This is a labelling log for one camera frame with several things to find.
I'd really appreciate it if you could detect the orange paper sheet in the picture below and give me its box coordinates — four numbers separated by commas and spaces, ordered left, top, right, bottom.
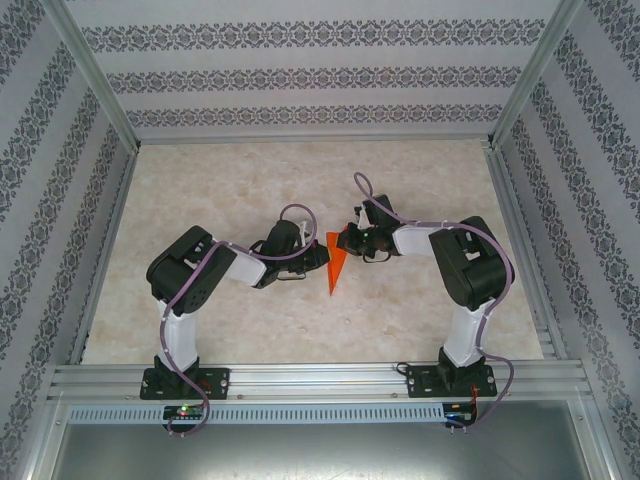
324, 225, 351, 297

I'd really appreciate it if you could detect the grey sheet metal panel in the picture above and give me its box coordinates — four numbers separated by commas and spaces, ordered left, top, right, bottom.
49, 399, 614, 480

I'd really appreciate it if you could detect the aluminium rail along wall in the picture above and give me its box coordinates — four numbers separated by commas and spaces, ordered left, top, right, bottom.
135, 130, 495, 147

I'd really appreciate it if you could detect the wide aluminium mounting rail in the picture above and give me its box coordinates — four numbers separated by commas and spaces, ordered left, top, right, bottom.
47, 362, 594, 401

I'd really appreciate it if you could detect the aluminium table side rail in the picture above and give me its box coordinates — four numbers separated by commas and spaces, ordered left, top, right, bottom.
482, 144, 569, 361
67, 147, 142, 365

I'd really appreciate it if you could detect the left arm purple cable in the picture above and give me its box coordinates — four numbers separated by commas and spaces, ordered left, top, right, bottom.
158, 204, 321, 439

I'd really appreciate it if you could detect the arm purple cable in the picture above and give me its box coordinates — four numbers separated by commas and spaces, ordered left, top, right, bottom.
158, 204, 321, 439
353, 172, 519, 434

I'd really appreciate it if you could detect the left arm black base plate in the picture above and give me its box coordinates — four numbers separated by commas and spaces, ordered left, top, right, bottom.
139, 367, 232, 401

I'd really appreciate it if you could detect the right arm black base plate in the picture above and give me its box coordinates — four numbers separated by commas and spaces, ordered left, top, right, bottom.
403, 364, 499, 400

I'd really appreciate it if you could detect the slotted grey cable duct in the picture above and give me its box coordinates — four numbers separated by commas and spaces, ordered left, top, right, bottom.
67, 402, 446, 424

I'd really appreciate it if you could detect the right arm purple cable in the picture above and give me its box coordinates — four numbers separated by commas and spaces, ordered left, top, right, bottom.
353, 172, 519, 434

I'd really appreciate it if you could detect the aluminium frame post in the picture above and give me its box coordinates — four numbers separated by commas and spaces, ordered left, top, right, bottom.
485, 0, 585, 149
42, 0, 142, 151

